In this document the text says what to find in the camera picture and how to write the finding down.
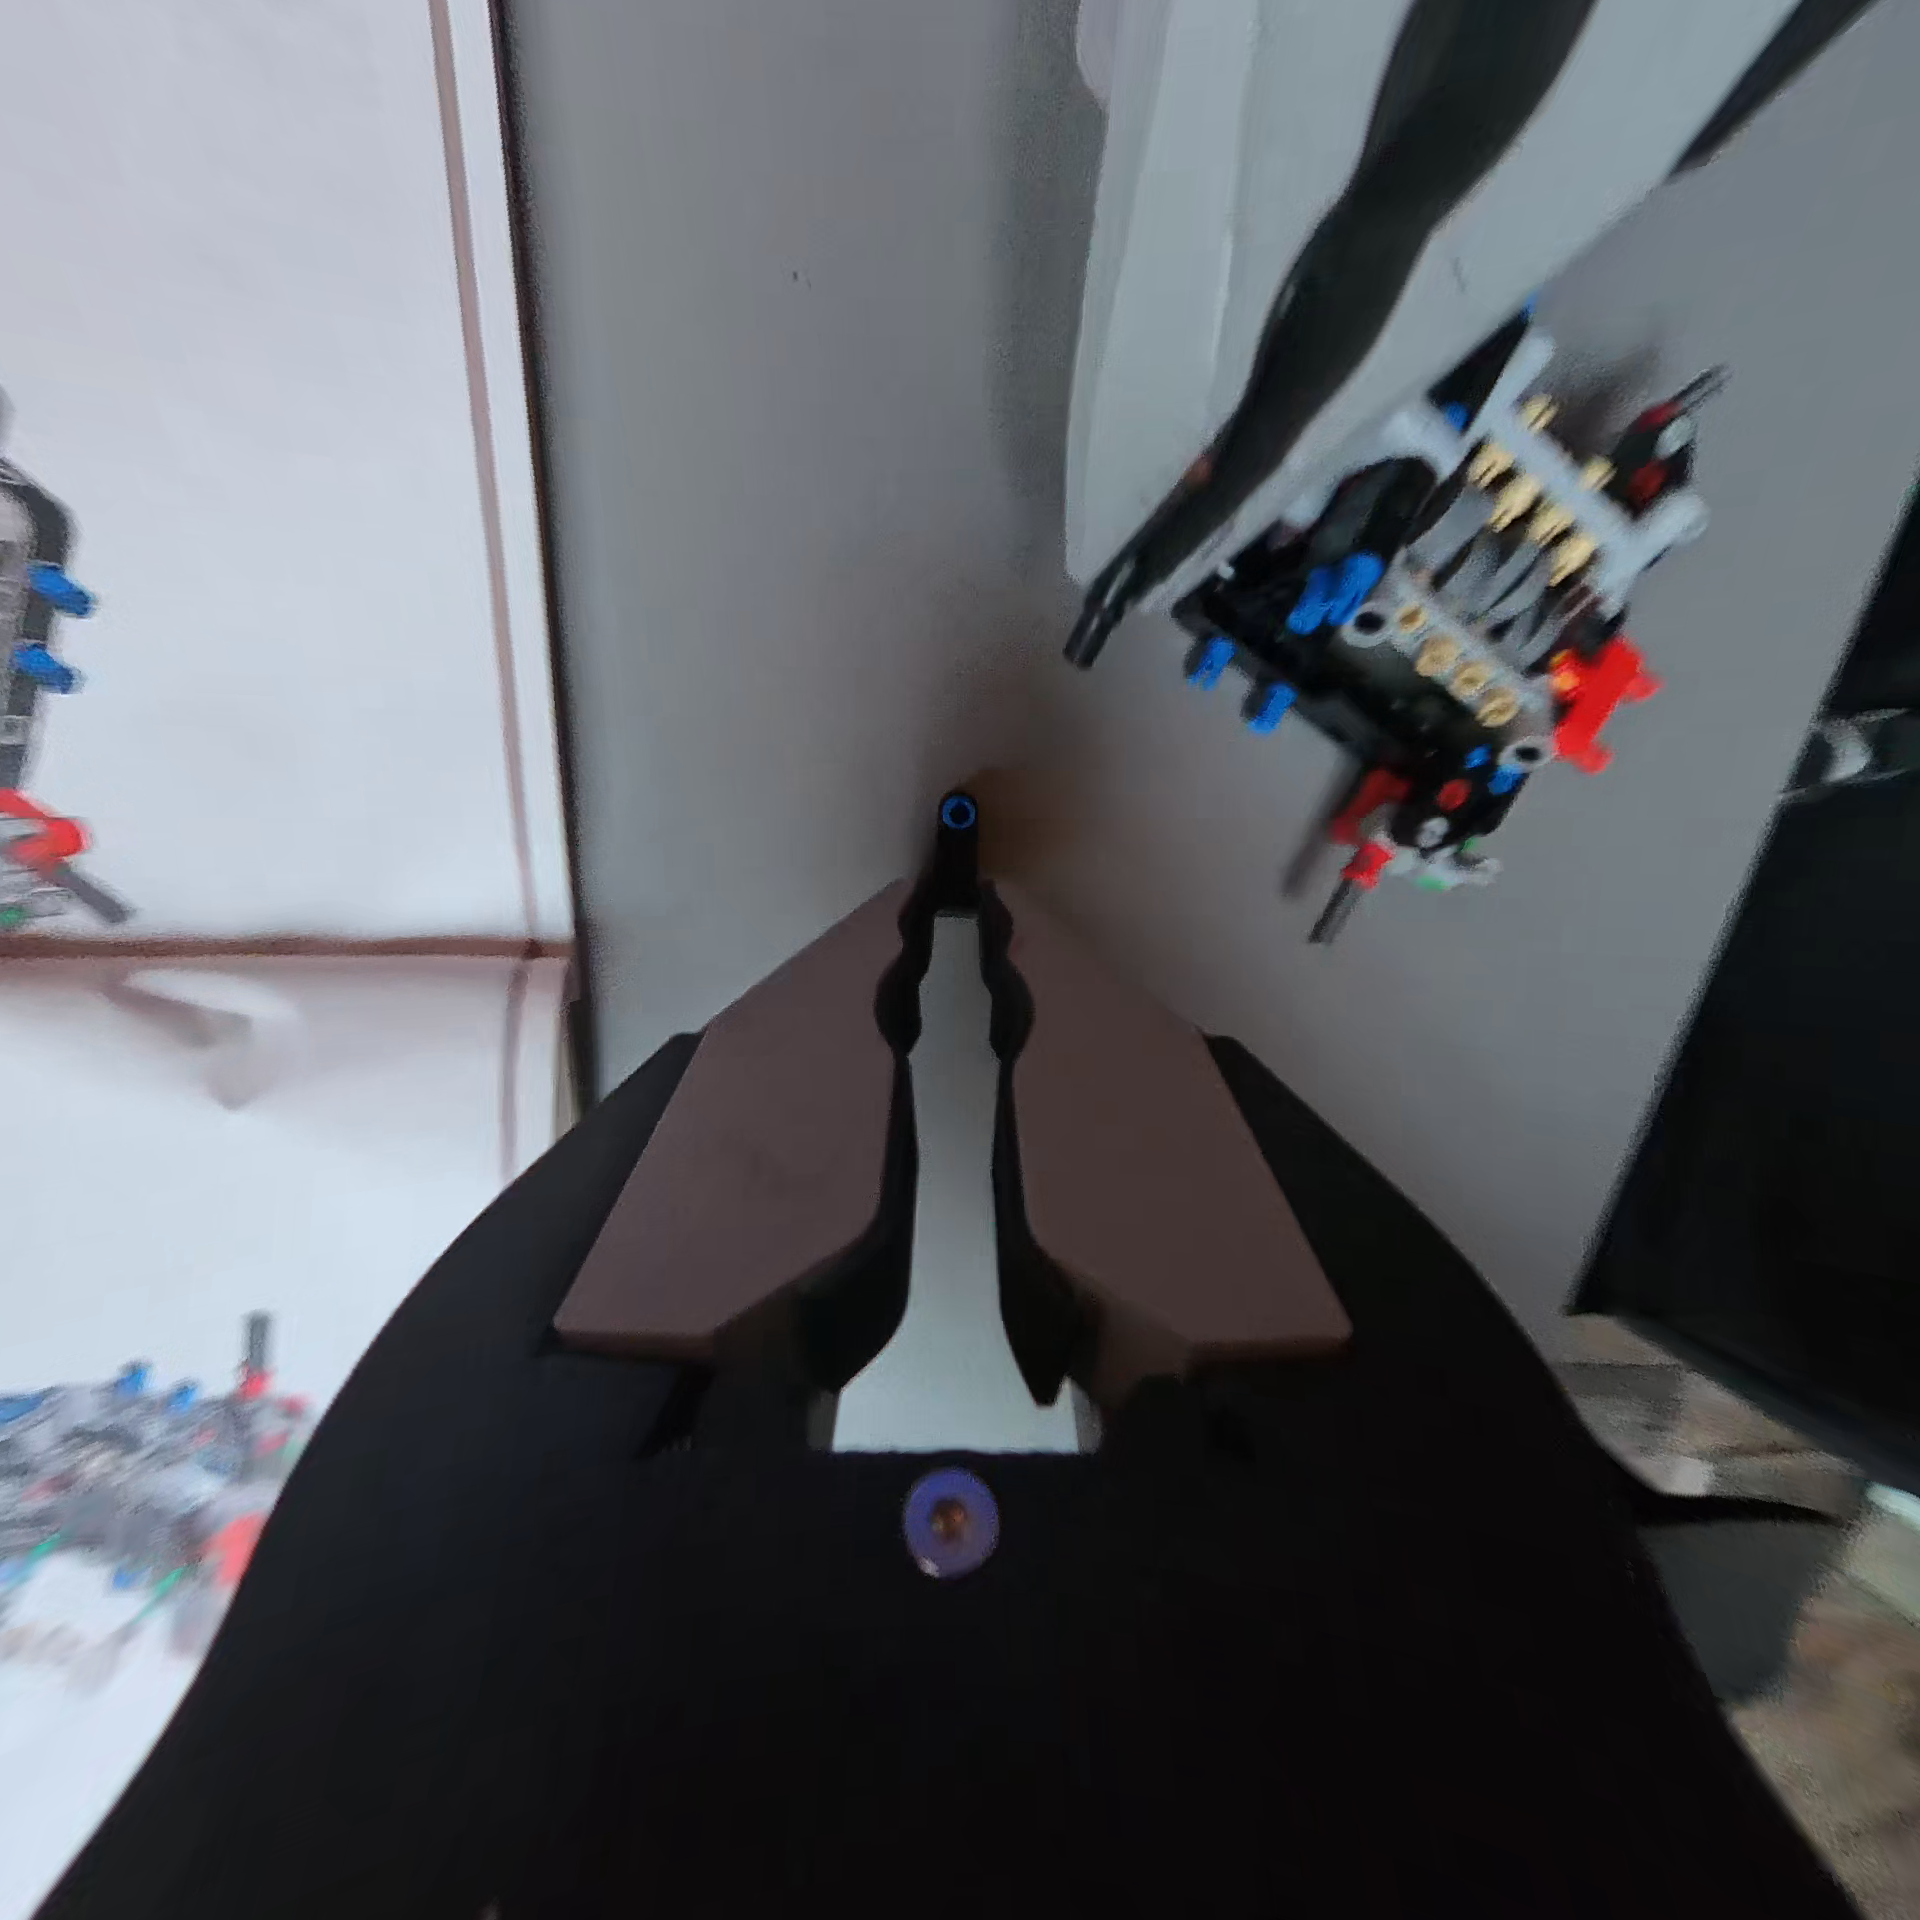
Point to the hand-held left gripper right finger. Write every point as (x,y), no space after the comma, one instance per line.
(1154,1185)

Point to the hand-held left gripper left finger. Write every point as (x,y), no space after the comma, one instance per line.
(751,1155)

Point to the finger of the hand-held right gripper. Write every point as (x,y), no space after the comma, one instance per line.
(1185,224)
(1500,194)

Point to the small black blue lego pin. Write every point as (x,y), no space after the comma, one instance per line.
(955,845)

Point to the lego engine assembly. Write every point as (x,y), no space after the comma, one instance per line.
(1440,629)

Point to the lego instruction booklet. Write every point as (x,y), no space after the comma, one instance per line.
(254,523)

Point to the black office chair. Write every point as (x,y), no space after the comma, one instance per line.
(1769,975)

